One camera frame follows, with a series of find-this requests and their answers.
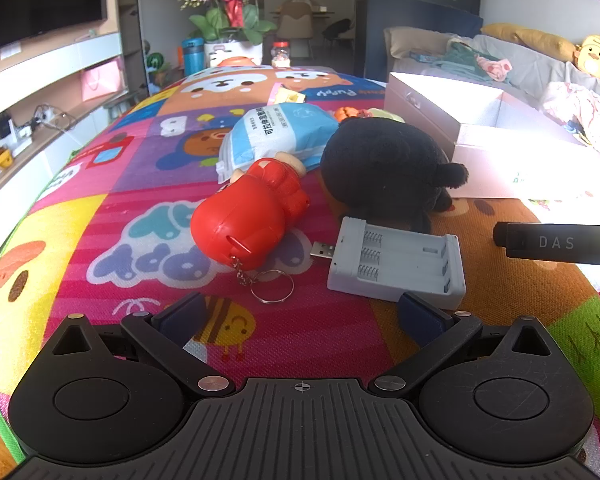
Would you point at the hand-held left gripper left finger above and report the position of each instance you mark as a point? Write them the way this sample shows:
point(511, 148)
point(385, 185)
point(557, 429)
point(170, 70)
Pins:
point(182, 317)

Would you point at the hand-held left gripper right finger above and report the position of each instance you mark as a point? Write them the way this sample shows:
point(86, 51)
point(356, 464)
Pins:
point(422, 317)

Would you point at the white battery charger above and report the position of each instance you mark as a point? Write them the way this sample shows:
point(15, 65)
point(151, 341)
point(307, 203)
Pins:
point(395, 260)

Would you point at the black plush toy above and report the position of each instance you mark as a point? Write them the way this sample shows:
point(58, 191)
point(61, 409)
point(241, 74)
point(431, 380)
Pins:
point(380, 160)

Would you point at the white cardboard box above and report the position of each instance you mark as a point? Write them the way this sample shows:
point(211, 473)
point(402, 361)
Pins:
point(430, 105)

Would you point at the blue and white packet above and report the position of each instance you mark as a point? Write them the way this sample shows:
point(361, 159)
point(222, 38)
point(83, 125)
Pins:
point(275, 135)

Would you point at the orange pumpkin toy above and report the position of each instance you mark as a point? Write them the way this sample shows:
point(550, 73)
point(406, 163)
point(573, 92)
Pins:
point(350, 112)

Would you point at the pink floral cloth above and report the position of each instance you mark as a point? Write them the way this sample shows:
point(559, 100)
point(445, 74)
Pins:
point(580, 105)

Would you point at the colourful cartoon play mat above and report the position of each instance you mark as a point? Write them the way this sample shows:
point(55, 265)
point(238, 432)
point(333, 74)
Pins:
point(130, 170)

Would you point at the grey sofa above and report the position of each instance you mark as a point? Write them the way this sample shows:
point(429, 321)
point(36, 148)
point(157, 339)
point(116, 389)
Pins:
point(530, 67)

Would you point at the pink pig toy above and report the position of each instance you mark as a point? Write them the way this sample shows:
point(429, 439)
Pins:
point(495, 67)

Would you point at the yellow duck plush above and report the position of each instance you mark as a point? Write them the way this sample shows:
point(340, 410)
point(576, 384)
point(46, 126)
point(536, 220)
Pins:
point(597, 57)

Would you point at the green clothing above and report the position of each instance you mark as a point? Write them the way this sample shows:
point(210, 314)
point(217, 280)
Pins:
point(462, 60)

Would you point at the pale green item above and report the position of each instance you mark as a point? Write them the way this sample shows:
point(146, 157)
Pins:
point(385, 115)

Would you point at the yellow pillow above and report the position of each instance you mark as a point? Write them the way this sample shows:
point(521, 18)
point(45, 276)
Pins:
point(530, 37)

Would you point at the flat blue box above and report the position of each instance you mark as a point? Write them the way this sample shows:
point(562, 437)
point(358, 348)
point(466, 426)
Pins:
point(427, 55)

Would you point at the beige pillow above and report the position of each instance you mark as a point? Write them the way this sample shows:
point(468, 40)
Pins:
point(410, 40)

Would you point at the yellow packet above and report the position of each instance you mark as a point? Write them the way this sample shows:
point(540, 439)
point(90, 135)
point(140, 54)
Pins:
point(287, 96)

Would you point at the white router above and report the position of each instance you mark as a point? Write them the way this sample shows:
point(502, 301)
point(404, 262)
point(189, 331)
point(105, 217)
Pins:
point(12, 135)

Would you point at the pink paper bag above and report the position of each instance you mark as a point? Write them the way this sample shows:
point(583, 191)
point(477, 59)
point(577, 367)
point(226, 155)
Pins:
point(102, 80)

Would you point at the watermelon ball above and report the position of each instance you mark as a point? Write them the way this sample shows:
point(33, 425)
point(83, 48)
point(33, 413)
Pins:
point(156, 61)

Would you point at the dark blue cabinet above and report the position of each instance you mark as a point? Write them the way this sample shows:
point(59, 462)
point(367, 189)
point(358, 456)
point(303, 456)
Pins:
point(415, 17)

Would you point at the blue thermos bottle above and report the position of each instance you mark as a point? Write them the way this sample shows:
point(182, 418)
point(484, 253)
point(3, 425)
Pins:
point(193, 57)

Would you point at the orange round toy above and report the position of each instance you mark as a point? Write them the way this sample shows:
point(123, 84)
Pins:
point(235, 61)

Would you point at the red lidded clear jar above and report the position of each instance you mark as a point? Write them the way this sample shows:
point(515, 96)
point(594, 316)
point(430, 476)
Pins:
point(281, 57)

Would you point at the black chair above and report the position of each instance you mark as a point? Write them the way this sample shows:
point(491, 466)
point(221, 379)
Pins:
point(339, 30)

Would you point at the potted purple orchid plant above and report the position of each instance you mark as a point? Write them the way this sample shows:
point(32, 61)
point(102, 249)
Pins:
point(225, 25)

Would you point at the dining table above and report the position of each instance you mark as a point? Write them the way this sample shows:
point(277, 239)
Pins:
point(325, 12)

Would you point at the beige dining chair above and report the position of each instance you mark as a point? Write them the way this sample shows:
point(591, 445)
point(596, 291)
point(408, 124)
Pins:
point(296, 22)

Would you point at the white wall shelf unit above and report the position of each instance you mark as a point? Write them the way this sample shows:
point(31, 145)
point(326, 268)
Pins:
point(55, 57)

